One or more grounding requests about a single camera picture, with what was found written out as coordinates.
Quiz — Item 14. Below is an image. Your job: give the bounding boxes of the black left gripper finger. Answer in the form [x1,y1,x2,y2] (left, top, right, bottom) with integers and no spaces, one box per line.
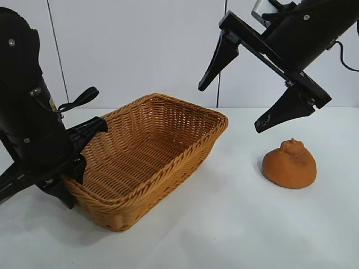
[65,155,88,186]
[36,175,76,210]

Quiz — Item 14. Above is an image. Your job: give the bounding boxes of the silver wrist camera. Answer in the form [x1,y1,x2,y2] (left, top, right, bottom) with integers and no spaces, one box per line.
[251,0,284,27]

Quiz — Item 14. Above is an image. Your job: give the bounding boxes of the wrinkled orange fruit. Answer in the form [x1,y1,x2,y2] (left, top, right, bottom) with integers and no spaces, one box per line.
[262,137,318,190]

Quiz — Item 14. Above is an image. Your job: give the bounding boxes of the woven wicker basket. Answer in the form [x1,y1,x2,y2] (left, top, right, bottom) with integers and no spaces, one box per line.
[61,92,229,232]

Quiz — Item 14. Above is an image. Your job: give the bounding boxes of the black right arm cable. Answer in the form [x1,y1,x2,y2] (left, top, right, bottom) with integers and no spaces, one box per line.
[326,40,359,72]

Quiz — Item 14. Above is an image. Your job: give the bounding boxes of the black strap loop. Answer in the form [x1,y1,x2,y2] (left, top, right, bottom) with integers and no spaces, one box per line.
[57,86,99,113]

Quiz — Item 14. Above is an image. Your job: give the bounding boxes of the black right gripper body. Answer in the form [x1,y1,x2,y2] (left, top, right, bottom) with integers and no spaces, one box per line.
[218,0,359,110]

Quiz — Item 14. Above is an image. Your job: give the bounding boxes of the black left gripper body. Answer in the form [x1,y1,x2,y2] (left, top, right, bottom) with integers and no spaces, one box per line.
[0,80,109,207]

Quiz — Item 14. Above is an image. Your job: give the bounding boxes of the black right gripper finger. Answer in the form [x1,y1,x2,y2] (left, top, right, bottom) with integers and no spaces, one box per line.
[254,86,315,134]
[197,30,240,92]

